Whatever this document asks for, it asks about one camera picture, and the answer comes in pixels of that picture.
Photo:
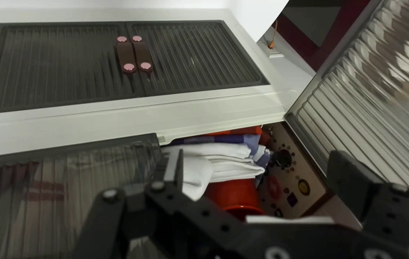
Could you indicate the ribbed glass cabinet door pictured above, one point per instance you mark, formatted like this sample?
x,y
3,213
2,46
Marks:
x,y
61,201
55,66
382,86

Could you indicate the white and maroon counter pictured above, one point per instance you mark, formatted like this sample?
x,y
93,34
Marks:
x,y
320,23

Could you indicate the white cloth bag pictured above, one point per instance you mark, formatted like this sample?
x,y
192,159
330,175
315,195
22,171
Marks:
x,y
220,162

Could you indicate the beige box with dials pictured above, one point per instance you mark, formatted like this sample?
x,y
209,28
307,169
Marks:
x,y
296,177

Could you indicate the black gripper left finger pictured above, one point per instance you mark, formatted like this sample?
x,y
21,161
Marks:
x,y
119,224

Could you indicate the red round object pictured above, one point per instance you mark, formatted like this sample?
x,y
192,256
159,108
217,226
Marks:
x,y
235,195

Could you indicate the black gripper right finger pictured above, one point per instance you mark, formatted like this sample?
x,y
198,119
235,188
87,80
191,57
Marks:
x,y
364,187

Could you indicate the white three-tier cabinet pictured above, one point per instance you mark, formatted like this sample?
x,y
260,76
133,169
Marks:
x,y
133,112

